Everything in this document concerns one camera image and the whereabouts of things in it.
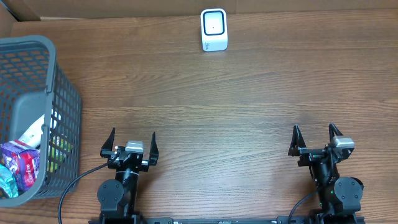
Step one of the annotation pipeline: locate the grey plastic basket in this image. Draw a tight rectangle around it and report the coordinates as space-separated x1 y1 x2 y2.
1 35 83 208

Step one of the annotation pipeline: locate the white tube gold cap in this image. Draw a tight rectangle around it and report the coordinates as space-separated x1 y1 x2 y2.
18 114 45 149

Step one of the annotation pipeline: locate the purple sanitary pad pack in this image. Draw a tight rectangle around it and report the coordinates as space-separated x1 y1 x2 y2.
1 140 40 192

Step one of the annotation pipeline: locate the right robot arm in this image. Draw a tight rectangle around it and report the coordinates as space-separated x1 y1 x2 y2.
287 123 365 223

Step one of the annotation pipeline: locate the white barcode scanner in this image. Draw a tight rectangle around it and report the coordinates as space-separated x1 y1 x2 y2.
200 8 228 52

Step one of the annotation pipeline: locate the cardboard back panel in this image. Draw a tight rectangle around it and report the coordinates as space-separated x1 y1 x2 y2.
1 0 397 21

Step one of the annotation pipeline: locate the green gold snack packet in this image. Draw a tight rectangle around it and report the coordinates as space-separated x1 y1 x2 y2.
48 136 74 172

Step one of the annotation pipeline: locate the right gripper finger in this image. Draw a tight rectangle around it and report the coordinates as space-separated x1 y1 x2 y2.
288 124 307 156
328 123 343 142

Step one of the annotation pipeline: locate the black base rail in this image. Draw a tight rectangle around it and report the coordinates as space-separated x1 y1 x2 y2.
88 216 366 224

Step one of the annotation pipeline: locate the teal wet wipes pack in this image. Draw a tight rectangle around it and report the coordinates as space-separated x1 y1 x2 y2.
0 165 19 199

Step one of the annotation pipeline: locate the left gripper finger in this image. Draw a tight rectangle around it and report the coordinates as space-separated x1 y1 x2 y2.
149 132 159 162
101 128 115 151

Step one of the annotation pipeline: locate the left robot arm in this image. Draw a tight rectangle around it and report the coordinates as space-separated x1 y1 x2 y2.
97 129 159 224

